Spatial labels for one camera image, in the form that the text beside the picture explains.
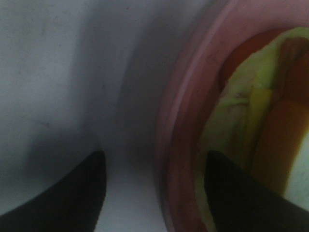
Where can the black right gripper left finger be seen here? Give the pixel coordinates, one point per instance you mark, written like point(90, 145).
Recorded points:
point(73, 204)

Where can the pink round plate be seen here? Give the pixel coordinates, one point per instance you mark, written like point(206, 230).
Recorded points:
point(193, 90)

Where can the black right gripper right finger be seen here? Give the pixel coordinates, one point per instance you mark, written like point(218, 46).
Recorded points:
point(239, 203)

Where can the toast sandwich with lettuce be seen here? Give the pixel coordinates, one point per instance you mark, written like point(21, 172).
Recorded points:
point(261, 120)

